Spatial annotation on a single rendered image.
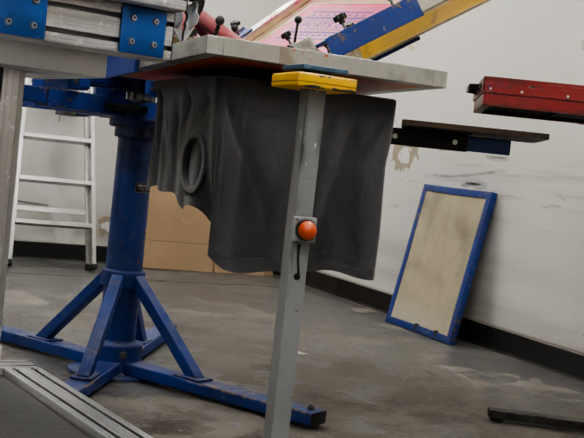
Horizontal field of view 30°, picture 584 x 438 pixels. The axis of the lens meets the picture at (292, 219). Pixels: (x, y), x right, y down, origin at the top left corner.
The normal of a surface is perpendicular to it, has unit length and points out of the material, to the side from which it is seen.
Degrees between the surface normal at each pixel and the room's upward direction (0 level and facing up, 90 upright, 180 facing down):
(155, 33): 90
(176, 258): 75
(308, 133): 90
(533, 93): 90
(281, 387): 90
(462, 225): 80
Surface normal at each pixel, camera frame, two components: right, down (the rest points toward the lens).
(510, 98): -0.10, 0.04
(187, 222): 0.42, -0.11
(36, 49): 0.54, 0.11
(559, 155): -0.90, -0.07
